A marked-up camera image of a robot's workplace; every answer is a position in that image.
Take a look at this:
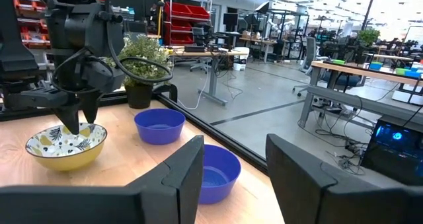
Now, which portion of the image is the red bin shelf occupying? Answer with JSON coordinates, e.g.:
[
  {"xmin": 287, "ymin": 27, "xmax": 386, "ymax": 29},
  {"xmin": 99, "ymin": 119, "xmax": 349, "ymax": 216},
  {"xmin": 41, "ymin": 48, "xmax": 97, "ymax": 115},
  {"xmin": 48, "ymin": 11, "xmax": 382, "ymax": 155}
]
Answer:
[{"xmin": 164, "ymin": 0, "xmax": 213, "ymax": 47}]

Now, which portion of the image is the black monitor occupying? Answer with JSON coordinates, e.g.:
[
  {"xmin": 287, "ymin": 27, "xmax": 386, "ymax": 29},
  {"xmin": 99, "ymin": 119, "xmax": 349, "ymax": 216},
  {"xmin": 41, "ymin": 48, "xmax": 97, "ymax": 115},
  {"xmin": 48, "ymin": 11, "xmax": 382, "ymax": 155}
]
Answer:
[{"xmin": 223, "ymin": 12, "xmax": 239, "ymax": 28}]

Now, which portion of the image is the long wooden top desk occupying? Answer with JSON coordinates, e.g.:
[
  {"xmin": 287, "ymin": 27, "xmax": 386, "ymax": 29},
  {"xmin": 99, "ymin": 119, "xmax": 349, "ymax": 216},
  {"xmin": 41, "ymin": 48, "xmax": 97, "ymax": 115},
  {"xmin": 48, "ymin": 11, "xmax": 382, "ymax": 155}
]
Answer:
[{"xmin": 299, "ymin": 60, "xmax": 423, "ymax": 130}]

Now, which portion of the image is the black cable tangle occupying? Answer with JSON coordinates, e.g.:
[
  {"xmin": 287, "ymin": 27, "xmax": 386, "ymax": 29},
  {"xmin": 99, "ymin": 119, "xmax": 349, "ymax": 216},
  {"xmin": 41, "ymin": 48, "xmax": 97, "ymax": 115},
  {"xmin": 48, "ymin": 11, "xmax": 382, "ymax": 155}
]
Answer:
[{"xmin": 313, "ymin": 116, "xmax": 368, "ymax": 176}]

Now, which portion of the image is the small background plant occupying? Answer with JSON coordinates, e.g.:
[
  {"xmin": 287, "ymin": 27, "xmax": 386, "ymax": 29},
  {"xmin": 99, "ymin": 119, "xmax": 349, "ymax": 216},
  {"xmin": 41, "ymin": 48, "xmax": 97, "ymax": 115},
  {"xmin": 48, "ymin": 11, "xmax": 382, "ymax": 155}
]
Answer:
[{"xmin": 356, "ymin": 28, "xmax": 381, "ymax": 48}]

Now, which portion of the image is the green potted plant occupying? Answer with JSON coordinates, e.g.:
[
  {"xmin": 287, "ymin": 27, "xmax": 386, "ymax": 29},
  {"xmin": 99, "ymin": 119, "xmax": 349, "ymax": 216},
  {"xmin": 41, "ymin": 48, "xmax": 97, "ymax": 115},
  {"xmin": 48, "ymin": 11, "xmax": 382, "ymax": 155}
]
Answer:
[{"xmin": 105, "ymin": 34, "xmax": 173, "ymax": 110}]

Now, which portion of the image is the black aluminium table frame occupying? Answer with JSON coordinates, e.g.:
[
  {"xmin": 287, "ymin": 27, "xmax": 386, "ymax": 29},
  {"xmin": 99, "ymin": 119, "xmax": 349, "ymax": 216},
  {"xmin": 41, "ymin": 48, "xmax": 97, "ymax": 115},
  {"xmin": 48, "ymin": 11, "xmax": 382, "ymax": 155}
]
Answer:
[{"xmin": 0, "ymin": 83, "xmax": 269, "ymax": 176}]

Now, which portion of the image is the yellow pole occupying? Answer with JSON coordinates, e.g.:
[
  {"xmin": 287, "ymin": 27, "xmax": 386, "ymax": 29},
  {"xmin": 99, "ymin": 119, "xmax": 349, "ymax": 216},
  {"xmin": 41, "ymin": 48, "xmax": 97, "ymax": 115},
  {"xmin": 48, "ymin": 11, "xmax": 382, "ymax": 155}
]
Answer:
[{"xmin": 157, "ymin": 0, "xmax": 165, "ymax": 36}]

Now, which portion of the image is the computer with blue lights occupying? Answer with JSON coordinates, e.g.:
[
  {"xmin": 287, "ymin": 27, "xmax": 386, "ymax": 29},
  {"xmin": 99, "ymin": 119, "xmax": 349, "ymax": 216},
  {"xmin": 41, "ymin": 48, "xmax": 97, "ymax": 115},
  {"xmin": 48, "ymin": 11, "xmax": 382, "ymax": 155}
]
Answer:
[{"xmin": 360, "ymin": 114, "xmax": 423, "ymax": 186}]

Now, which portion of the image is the grey office chair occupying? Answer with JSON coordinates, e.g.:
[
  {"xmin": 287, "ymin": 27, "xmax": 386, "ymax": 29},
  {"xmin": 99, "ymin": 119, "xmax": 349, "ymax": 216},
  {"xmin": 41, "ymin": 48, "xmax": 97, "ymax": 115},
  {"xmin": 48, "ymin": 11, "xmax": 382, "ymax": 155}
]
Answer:
[{"xmin": 292, "ymin": 36, "xmax": 331, "ymax": 98}]

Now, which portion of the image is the black pole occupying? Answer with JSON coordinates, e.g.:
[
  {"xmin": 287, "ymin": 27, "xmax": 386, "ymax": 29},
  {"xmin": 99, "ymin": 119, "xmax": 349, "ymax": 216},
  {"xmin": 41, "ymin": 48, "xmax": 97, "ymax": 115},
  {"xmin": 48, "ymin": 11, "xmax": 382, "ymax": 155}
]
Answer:
[{"xmin": 361, "ymin": 0, "xmax": 379, "ymax": 32}]

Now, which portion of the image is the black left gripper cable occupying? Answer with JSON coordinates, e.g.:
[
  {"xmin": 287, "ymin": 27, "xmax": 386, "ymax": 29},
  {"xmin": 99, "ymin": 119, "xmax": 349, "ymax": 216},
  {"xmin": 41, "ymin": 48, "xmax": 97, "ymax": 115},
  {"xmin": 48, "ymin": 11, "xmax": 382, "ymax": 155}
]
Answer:
[{"xmin": 105, "ymin": 14, "xmax": 174, "ymax": 85}]

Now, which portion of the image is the white bin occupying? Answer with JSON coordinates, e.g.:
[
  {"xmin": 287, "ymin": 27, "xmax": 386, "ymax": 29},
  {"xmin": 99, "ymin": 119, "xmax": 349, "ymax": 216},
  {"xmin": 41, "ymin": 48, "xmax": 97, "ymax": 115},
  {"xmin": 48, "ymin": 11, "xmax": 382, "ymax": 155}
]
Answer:
[{"xmin": 233, "ymin": 46, "xmax": 251, "ymax": 71}]

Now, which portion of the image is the orange bin shelf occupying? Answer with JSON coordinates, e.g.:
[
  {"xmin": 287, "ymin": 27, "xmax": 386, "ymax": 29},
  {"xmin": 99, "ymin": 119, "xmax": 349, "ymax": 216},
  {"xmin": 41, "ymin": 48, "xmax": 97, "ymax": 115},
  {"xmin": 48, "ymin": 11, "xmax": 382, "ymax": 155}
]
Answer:
[{"xmin": 11, "ymin": 0, "xmax": 52, "ymax": 50}]

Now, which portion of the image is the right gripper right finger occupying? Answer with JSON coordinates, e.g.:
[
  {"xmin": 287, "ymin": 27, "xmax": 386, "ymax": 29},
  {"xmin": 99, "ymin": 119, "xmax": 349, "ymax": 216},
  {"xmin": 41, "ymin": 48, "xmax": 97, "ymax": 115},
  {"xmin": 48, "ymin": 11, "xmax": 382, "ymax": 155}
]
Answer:
[{"xmin": 265, "ymin": 133, "xmax": 423, "ymax": 224}]

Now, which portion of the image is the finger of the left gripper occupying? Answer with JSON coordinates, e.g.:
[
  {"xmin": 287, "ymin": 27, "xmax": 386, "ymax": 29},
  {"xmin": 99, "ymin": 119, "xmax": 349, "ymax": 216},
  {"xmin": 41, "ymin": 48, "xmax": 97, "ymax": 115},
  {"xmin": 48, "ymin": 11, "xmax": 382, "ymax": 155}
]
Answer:
[
  {"xmin": 52, "ymin": 99, "xmax": 82, "ymax": 135},
  {"xmin": 78, "ymin": 90, "xmax": 101, "ymax": 125}
]

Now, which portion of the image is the yellow leaf-patterned mini bowl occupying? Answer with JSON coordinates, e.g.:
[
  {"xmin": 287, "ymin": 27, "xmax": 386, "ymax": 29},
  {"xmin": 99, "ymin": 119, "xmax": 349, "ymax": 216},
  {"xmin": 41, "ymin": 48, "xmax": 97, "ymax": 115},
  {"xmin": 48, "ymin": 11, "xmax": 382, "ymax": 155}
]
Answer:
[{"xmin": 25, "ymin": 122, "xmax": 108, "ymax": 172}]

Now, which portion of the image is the blue plastic mini bowl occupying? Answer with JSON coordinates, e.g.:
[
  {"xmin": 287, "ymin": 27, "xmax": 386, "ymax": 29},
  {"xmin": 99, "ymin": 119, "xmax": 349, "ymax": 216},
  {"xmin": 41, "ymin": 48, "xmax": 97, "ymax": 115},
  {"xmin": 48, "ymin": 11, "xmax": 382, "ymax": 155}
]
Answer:
[
  {"xmin": 198, "ymin": 143, "xmax": 242, "ymax": 205},
  {"xmin": 134, "ymin": 108, "xmax": 186, "ymax": 145}
]

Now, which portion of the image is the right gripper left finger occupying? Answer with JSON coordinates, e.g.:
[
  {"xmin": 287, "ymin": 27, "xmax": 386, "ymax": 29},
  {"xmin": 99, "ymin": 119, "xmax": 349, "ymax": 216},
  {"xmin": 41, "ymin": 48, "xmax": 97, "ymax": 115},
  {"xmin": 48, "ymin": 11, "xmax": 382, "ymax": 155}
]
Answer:
[{"xmin": 0, "ymin": 134, "xmax": 206, "ymax": 224}]

